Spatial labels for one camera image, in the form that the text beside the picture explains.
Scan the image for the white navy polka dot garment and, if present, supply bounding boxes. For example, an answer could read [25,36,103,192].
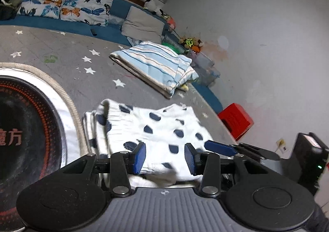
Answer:
[82,99,212,189]

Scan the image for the red stool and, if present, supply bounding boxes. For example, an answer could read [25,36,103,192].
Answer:
[218,103,254,141]

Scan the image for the clear plastic toy box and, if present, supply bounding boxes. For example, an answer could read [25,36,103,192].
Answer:
[187,50,220,87]

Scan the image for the round induction cooker inset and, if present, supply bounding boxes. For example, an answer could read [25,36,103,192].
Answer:
[1,63,89,231]

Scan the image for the striped folded blanket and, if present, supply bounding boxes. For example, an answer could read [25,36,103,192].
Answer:
[109,41,198,99]

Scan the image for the orange plush toys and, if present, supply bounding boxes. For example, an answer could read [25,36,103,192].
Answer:
[178,38,204,53]

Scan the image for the blue sofa bench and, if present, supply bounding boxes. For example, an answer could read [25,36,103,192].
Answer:
[0,0,224,115]

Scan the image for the green round toy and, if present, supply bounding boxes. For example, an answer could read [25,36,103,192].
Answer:
[162,42,185,54]

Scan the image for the grey cushion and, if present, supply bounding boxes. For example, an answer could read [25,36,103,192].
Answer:
[121,6,165,44]

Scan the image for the penguin plush toy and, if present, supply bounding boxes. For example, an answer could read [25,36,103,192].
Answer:
[143,0,164,16]

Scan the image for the butterfly print pillow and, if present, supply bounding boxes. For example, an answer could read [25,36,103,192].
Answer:
[18,0,113,26]

